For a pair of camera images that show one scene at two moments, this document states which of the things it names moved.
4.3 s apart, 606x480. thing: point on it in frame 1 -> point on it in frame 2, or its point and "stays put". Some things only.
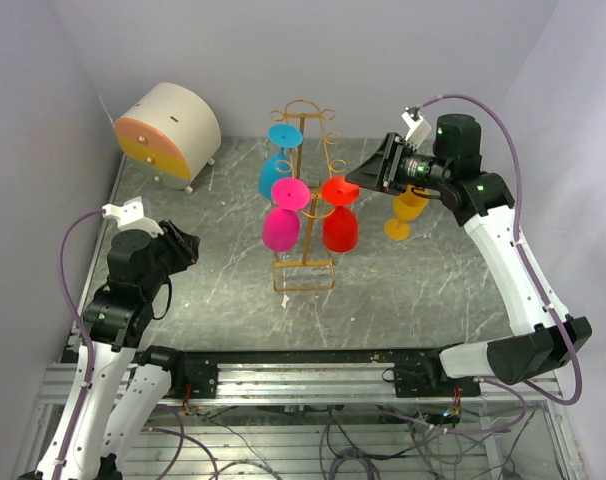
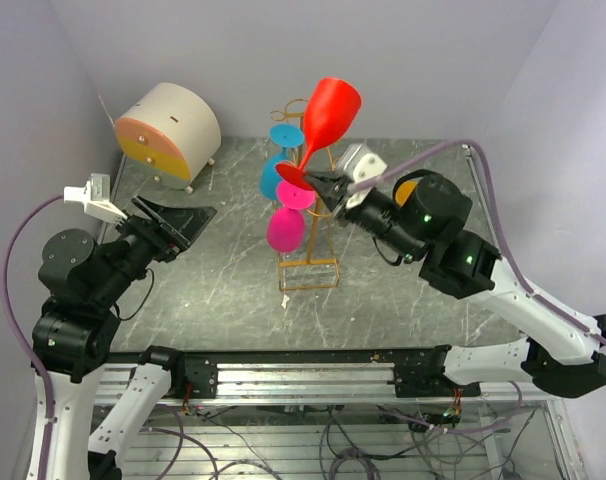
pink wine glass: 281,225 stays put
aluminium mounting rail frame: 328,415 stays put
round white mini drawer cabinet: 169,134 stays put
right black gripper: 381,172 -> 330,186
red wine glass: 340,223 -> 332,108
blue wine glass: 278,165 stays put
